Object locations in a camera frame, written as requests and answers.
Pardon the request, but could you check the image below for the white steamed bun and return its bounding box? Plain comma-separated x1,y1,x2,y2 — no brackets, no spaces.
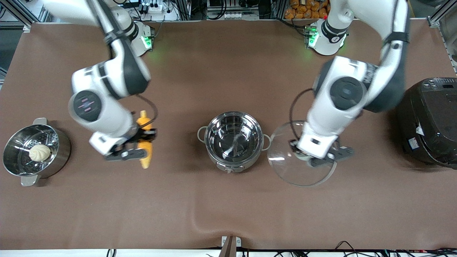
29,144,51,162

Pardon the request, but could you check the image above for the long white power strip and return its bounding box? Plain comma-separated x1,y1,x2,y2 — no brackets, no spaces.
223,12,260,20

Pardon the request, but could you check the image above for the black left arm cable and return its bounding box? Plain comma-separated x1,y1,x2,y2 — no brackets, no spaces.
289,88,315,143

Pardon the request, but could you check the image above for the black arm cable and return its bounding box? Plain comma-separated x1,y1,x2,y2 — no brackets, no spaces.
289,88,315,143
137,94,159,130

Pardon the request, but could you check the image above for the glass pot lid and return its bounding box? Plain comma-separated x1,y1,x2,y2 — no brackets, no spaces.
267,121,338,187

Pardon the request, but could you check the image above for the steel steamer pot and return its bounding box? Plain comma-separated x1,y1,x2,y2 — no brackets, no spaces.
2,118,71,187

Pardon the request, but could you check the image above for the black cables bundle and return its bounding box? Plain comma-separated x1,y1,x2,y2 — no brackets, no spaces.
271,241,457,257

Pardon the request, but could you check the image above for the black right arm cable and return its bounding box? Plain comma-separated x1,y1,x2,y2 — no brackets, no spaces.
137,94,159,130

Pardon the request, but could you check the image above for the steel pot with handles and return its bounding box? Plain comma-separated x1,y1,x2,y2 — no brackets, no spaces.
197,111,272,174

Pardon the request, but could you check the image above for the yellow corn cob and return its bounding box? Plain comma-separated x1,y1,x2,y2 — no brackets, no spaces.
137,110,154,169

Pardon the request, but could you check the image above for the bag of orange buns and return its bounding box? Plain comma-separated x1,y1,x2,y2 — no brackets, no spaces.
285,0,330,20

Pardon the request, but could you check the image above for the aluminium frame post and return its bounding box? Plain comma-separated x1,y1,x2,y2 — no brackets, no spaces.
427,0,457,74
0,0,49,33

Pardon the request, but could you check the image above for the black rice cooker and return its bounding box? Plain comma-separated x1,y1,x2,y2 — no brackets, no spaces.
396,77,457,169

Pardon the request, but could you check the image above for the metal table clamp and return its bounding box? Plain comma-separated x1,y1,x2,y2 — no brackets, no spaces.
219,236,242,257

